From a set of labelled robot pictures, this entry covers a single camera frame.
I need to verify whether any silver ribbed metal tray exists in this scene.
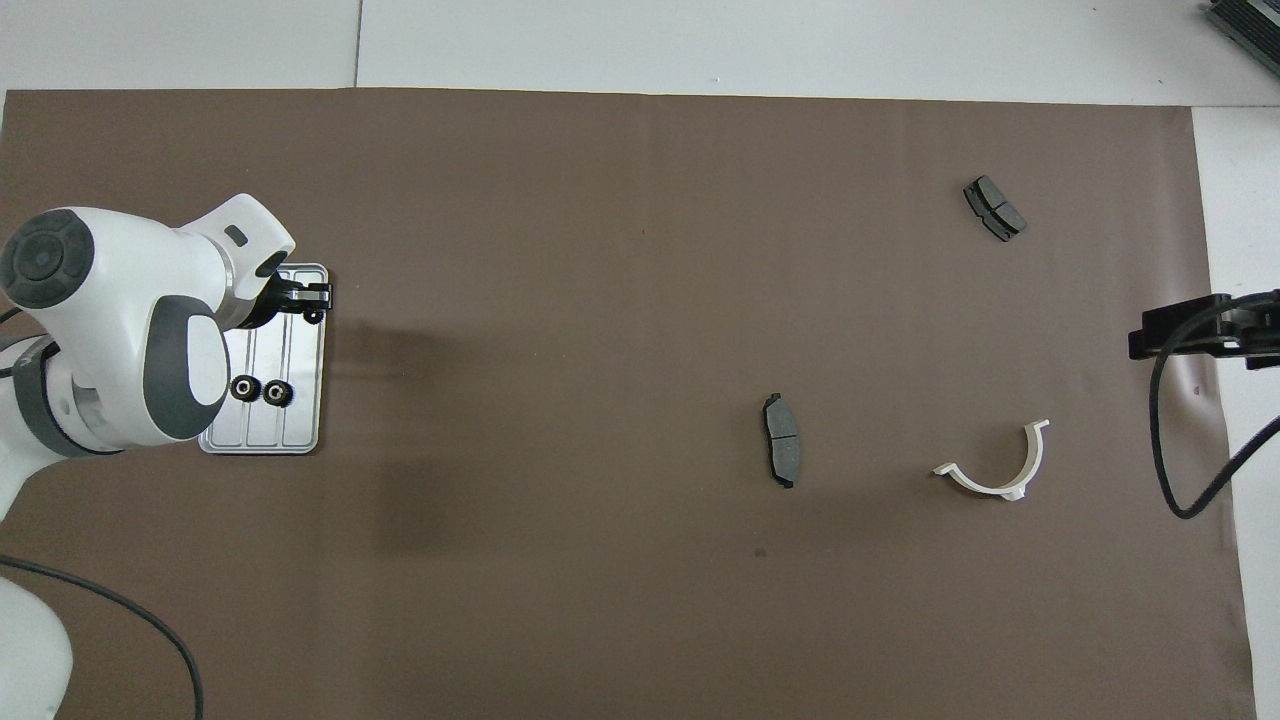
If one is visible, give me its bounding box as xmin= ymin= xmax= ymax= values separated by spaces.
xmin=197 ymin=263 xmax=331 ymax=456

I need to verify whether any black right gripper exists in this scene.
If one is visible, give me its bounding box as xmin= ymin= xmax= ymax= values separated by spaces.
xmin=1128 ymin=288 xmax=1280 ymax=371

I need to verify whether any dark grey brake pad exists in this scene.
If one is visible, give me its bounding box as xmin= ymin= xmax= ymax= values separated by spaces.
xmin=762 ymin=392 xmax=803 ymax=490
xmin=963 ymin=175 xmax=1028 ymax=243

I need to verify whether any grey ribbed metal device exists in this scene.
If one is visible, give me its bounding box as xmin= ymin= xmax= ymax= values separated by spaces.
xmin=1205 ymin=0 xmax=1280 ymax=53

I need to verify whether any white plastic half-ring clamp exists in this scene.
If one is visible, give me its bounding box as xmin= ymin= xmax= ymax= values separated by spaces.
xmin=932 ymin=418 xmax=1051 ymax=502

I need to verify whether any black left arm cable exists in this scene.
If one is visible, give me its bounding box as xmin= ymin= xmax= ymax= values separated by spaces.
xmin=0 ymin=555 xmax=205 ymax=720

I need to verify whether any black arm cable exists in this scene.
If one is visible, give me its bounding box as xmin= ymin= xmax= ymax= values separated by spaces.
xmin=0 ymin=555 xmax=205 ymax=720
xmin=1150 ymin=290 xmax=1280 ymax=519

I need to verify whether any brown paper table mat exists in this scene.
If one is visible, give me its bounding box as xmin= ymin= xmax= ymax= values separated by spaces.
xmin=0 ymin=88 xmax=1259 ymax=720

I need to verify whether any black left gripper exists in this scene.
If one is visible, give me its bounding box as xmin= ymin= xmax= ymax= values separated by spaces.
xmin=240 ymin=268 xmax=333 ymax=331

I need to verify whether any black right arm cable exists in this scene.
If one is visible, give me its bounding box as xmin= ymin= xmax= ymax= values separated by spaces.
xmin=1150 ymin=290 xmax=1280 ymax=519

